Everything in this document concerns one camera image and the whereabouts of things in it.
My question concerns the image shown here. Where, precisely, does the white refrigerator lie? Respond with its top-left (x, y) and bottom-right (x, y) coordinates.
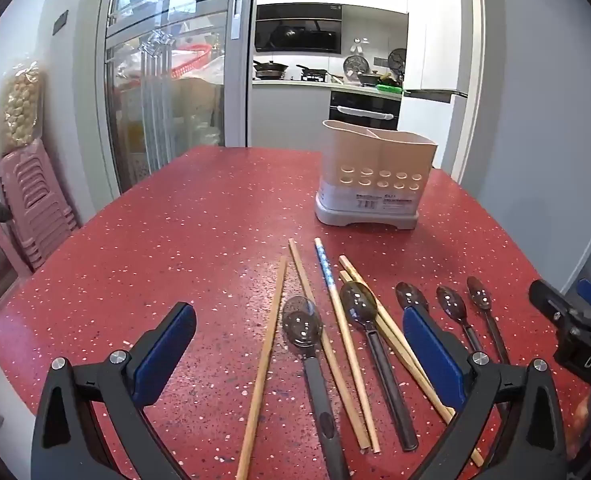
top-left (403, 0), bottom-right (469, 103)

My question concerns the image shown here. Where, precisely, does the white kitchen base cabinet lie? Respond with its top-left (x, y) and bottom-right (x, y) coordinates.
top-left (251, 80), bottom-right (332, 148)

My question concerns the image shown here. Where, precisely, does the beige plastic utensil holder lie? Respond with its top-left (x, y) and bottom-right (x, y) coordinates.
top-left (314, 119), bottom-right (439, 231)

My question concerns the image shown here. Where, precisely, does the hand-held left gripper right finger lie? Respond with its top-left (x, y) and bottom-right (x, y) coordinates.
top-left (403, 306), bottom-right (569, 480)

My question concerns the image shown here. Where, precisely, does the white oven handle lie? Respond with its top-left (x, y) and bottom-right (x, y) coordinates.
top-left (336, 105), bottom-right (393, 120)

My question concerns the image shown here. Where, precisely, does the sliding glass door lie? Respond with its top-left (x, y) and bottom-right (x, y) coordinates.
top-left (95, 0), bottom-right (256, 196)

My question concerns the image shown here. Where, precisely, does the stack of pink stools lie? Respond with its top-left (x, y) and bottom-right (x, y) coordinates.
top-left (0, 137), bottom-right (81, 271)

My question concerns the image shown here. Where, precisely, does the red plastic basket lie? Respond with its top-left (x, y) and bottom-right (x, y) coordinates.
top-left (172, 42), bottom-right (213, 78)

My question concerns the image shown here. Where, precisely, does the round metal strainer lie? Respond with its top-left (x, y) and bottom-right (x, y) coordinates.
top-left (343, 55), bottom-right (371, 78)

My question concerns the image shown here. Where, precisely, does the black wok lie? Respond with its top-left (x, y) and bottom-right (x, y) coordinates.
top-left (252, 60), bottom-right (290, 80)

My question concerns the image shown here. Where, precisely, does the black built-in oven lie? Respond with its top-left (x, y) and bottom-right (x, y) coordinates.
top-left (329, 91), bottom-right (402, 133)

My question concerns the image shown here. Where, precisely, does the dark translucent plastic spoon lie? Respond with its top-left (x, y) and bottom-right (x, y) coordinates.
top-left (466, 276), bottom-right (510, 365)
top-left (395, 281), bottom-right (430, 313)
top-left (339, 281), bottom-right (420, 452)
top-left (435, 285), bottom-right (485, 353)

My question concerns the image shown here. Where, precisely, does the clear bag of nuts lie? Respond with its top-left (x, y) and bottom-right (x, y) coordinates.
top-left (0, 60), bottom-right (43, 158)

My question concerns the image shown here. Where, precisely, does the blue patterned wooden chopstick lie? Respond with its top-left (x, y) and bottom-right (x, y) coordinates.
top-left (314, 236), bottom-right (381, 456)

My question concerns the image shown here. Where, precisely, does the black range hood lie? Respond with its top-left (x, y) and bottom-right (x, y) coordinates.
top-left (254, 4), bottom-right (343, 54)

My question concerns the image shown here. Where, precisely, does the black frying pan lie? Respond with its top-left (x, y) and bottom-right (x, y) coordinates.
top-left (295, 64), bottom-right (329, 81)

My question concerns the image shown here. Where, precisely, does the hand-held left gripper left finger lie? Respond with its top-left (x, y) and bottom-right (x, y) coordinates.
top-left (31, 302), bottom-right (197, 480)

